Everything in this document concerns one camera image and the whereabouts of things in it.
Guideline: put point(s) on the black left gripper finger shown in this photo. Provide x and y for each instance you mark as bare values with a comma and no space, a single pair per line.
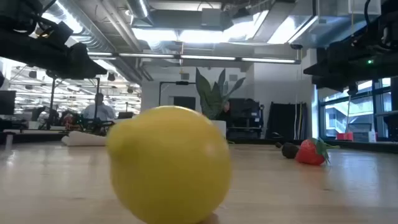
81,74
84,59

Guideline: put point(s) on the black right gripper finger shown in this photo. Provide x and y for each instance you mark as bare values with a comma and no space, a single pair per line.
314,70
332,84

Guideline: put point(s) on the large red strawberry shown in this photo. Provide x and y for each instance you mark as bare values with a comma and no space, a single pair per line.
308,154

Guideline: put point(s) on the dark brown round fruit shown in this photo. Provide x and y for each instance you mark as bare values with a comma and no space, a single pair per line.
289,151

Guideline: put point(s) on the small dark berry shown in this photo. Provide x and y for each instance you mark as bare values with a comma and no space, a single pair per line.
278,145

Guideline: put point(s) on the yellow lemon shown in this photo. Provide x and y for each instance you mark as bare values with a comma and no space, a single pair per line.
168,168

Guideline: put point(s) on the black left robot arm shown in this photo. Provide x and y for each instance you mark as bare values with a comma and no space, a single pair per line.
18,9

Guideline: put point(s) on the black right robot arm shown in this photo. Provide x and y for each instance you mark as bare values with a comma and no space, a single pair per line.
382,56

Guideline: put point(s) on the person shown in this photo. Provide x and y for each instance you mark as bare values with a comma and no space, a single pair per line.
99,112

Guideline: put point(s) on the red box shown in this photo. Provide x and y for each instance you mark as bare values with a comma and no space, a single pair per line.
345,136

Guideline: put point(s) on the black monitor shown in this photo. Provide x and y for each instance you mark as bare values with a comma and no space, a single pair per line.
7,102

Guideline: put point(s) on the black leaning panels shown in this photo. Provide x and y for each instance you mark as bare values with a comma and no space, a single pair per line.
283,121

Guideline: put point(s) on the beige folded cloth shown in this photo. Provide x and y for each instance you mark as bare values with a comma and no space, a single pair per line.
84,139

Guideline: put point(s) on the white box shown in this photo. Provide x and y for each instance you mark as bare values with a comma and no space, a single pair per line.
372,136

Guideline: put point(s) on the small black round object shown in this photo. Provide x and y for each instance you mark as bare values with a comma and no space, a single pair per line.
276,135

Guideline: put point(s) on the black shelf cart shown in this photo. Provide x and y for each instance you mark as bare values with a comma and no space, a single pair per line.
245,115

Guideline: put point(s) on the green snake plant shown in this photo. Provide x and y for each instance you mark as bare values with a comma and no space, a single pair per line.
211,102

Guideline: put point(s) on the long linear ceiling light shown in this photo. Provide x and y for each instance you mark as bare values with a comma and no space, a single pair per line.
205,58

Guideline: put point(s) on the white plant pot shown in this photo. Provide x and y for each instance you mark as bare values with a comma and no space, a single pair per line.
220,127

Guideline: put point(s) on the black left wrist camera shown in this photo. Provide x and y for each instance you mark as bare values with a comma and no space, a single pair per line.
56,34

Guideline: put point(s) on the black ceiling dome camera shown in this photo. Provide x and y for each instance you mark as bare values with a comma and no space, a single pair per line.
296,46

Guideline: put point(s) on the black tall stand frame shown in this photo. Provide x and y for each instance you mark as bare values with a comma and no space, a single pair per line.
52,102

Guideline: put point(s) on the black camera boom stand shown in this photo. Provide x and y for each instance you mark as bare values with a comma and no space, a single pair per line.
182,83

